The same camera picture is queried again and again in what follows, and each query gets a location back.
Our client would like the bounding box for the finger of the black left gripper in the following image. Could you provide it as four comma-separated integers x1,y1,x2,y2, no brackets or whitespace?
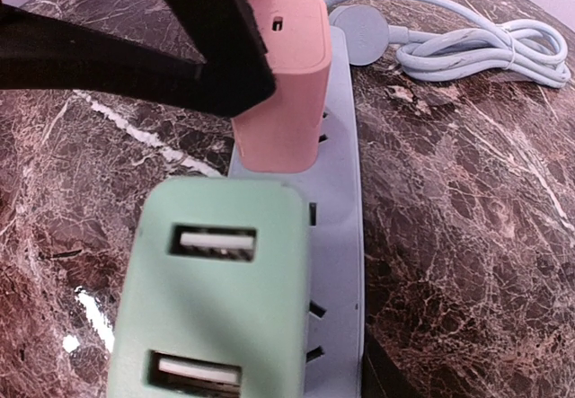
1,0,277,118

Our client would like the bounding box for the pink USB charger plug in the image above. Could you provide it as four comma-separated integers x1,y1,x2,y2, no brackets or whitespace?
232,0,332,173

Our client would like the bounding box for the green dual USB charger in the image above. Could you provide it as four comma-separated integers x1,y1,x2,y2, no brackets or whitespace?
107,177,310,397

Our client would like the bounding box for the light blue power strip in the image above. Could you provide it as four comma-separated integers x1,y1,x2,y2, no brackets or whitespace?
227,27,366,398

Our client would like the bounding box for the light blue power strip cable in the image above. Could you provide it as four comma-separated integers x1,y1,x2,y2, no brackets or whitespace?
323,0,571,89

